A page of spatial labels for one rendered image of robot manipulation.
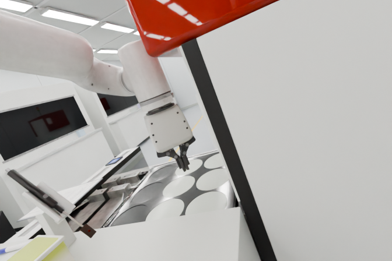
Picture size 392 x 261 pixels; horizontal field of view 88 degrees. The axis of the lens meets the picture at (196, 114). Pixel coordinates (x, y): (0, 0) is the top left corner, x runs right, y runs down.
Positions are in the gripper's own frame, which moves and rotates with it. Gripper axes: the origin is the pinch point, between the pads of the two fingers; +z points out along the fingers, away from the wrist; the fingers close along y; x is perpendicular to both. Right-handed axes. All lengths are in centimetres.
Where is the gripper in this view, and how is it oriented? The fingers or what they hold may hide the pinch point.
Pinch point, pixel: (182, 162)
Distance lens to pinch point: 54.5
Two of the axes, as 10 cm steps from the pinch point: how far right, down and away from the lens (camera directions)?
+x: 2.7, 0.7, -9.6
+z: 3.6, 9.2, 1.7
